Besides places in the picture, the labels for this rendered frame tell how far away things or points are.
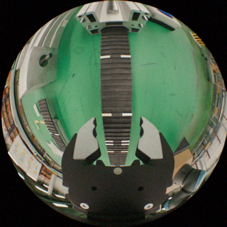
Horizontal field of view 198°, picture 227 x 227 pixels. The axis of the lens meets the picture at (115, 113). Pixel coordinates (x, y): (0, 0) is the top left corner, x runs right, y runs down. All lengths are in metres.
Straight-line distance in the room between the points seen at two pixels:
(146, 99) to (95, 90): 0.10
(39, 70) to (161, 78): 0.24
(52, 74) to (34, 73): 0.06
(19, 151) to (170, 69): 3.17
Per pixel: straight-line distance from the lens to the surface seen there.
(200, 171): 0.48
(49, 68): 0.19
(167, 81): 0.18
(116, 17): 0.16
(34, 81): 0.16
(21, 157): 3.10
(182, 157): 0.54
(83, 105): 0.17
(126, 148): 0.18
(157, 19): 0.25
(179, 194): 0.48
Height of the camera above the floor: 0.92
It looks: 62 degrees down
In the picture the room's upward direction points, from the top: 176 degrees counter-clockwise
